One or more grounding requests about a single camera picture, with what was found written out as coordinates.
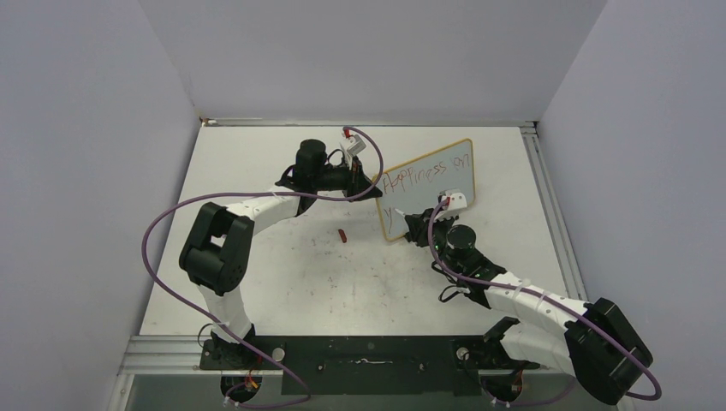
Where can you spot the aluminium back rail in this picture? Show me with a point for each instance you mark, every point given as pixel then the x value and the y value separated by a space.
pixel 261 122

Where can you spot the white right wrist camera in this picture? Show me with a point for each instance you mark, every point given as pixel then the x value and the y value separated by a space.
pixel 453 200

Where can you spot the yellow-framed whiteboard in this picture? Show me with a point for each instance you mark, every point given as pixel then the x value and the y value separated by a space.
pixel 414 186

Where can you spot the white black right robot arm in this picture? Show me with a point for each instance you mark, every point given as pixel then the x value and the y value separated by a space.
pixel 591 341

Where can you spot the aluminium rail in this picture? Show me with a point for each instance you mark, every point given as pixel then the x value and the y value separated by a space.
pixel 261 122
pixel 559 234

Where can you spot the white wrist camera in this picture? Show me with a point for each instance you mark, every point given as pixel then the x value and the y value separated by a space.
pixel 453 200
pixel 351 144

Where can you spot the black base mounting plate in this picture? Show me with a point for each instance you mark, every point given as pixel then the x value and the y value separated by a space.
pixel 365 365

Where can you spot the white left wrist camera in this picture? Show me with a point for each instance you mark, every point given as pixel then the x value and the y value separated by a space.
pixel 351 144

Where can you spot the aluminium right side rail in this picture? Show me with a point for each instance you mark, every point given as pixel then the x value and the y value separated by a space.
pixel 559 234

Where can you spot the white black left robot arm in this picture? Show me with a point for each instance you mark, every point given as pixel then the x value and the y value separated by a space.
pixel 216 252

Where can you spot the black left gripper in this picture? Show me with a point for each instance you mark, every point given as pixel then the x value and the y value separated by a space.
pixel 356 181

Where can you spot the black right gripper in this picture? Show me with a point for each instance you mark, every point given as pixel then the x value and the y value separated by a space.
pixel 419 227

